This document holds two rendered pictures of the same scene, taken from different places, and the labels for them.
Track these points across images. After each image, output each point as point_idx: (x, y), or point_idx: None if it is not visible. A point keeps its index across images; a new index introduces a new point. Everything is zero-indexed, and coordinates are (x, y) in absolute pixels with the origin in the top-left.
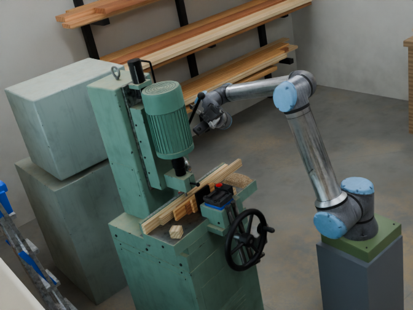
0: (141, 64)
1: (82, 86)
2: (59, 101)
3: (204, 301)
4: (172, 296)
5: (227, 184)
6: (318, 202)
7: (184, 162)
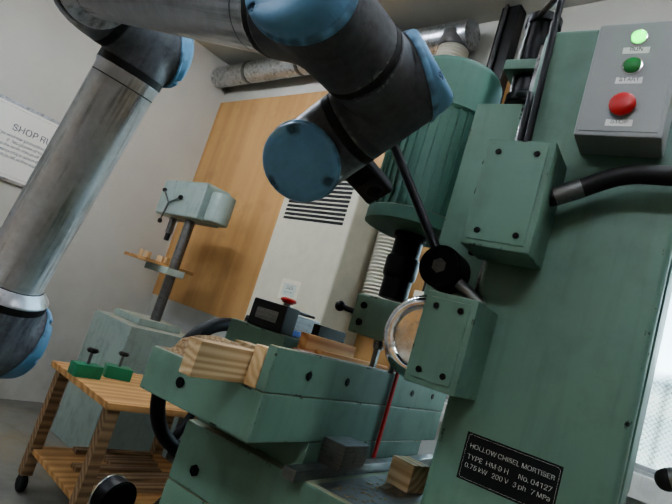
0: (527, 28)
1: None
2: None
3: None
4: None
5: (266, 300)
6: (45, 294)
7: (385, 262)
